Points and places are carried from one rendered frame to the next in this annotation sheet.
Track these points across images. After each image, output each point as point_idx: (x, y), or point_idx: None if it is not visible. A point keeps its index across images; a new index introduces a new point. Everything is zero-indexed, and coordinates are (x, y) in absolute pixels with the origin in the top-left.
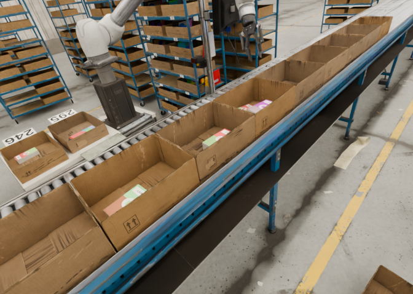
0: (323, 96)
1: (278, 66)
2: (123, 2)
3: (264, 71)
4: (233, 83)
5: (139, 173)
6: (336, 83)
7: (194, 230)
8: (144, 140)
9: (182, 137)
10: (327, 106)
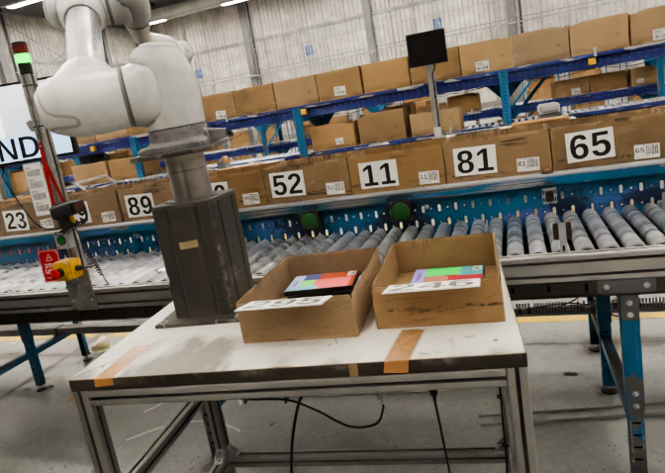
0: None
1: (134, 193)
2: (99, 44)
3: (163, 184)
4: (46, 286)
5: (383, 189)
6: None
7: None
8: (359, 157)
9: (318, 186)
10: None
